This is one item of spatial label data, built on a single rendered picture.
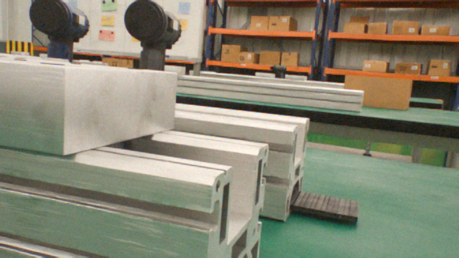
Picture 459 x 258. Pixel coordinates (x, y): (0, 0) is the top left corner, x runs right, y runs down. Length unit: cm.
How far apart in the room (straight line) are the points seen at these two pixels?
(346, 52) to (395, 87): 858
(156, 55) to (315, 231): 38
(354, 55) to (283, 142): 1035
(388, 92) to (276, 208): 183
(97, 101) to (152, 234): 7
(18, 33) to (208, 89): 709
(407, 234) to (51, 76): 31
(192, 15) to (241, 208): 317
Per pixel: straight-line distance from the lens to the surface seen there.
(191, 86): 193
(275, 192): 36
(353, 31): 983
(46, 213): 22
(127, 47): 370
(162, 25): 60
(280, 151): 37
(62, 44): 75
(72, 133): 20
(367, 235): 38
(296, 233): 35
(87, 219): 20
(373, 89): 218
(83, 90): 20
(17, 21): 901
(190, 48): 337
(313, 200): 41
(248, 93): 183
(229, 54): 1058
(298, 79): 363
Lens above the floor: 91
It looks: 8 degrees down
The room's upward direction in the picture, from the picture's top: 5 degrees clockwise
